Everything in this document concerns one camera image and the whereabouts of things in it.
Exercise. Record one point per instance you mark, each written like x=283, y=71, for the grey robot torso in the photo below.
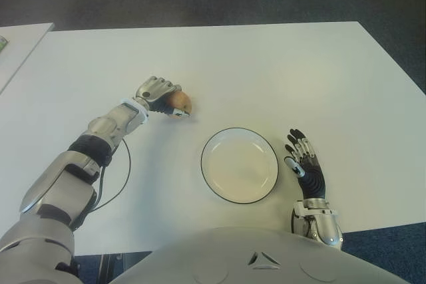
x=266, y=260

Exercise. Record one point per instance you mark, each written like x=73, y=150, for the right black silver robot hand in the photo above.
x=313, y=181

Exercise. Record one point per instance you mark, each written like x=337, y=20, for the white plate with black rim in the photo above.
x=239, y=166

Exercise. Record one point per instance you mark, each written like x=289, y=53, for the white side table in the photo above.
x=20, y=53

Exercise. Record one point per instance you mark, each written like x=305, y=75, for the green packet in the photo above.
x=2, y=46

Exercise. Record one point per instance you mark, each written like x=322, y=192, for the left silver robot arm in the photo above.
x=80, y=164

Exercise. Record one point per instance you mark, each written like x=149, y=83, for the yellow red apple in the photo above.
x=181, y=101

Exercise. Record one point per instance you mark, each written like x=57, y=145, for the grey table frame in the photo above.
x=111, y=259

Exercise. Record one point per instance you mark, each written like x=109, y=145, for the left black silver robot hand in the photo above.
x=153, y=91

